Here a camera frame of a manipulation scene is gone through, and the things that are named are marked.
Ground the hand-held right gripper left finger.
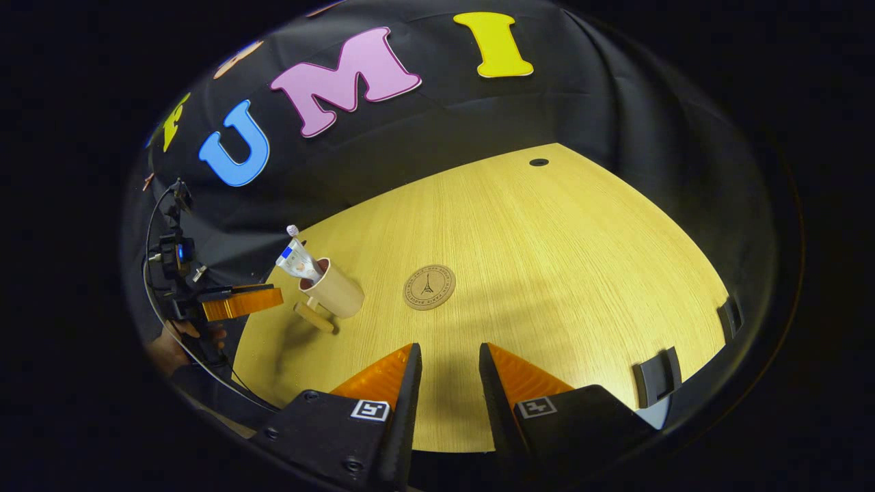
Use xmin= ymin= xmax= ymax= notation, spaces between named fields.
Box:
xmin=250 ymin=342 xmax=423 ymax=492

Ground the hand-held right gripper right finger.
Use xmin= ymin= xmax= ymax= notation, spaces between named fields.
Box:
xmin=479 ymin=342 xmax=657 ymax=491

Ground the white toothpaste tube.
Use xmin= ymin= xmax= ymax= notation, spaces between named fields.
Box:
xmin=275 ymin=238 xmax=323 ymax=284

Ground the beige cup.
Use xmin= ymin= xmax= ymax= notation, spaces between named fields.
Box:
xmin=294 ymin=258 xmax=366 ymax=334

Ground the round wooden coaster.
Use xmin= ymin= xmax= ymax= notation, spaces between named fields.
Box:
xmin=402 ymin=264 xmax=457 ymax=312

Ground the wooden desktop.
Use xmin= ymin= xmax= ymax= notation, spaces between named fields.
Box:
xmin=232 ymin=142 xmax=731 ymax=453

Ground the black desk clamp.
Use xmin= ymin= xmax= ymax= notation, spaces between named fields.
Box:
xmin=716 ymin=295 xmax=744 ymax=339
xmin=632 ymin=346 xmax=683 ymax=409

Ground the black backdrop cloth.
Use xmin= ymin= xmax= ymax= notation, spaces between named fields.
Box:
xmin=126 ymin=0 xmax=780 ymax=383

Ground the black cable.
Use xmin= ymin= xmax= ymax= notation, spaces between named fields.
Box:
xmin=142 ymin=184 xmax=278 ymax=411

